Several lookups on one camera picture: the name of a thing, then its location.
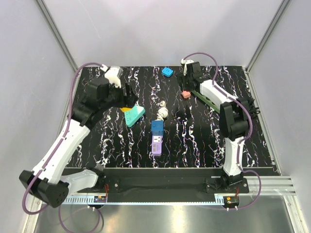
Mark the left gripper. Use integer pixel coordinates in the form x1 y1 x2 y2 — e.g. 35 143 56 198
101 82 138 112

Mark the salmon pink small adapter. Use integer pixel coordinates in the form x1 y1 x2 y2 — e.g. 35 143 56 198
182 91 191 99

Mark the yellow cube socket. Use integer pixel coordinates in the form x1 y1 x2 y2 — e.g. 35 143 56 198
120 107 132 113

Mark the light blue small adapter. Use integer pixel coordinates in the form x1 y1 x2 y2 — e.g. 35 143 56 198
161 67 173 77

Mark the blue cube plug adapter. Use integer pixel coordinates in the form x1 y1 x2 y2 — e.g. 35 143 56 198
151 120 164 136

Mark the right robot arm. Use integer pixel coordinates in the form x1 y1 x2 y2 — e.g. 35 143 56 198
177 59 253 193

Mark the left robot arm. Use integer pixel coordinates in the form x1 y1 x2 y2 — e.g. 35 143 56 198
19 78 138 208

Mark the teal triangular power socket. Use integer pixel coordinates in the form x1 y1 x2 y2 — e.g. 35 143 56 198
124 105 145 127

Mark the green power strip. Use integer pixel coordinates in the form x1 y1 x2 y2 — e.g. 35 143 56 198
191 91 220 113

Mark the purple white power strip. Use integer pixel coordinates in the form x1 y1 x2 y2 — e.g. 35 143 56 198
152 135 163 156

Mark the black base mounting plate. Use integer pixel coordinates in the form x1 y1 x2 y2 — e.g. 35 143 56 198
76 166 249 194

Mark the white coiled cable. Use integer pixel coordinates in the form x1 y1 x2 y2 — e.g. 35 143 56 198
157 101 169 121

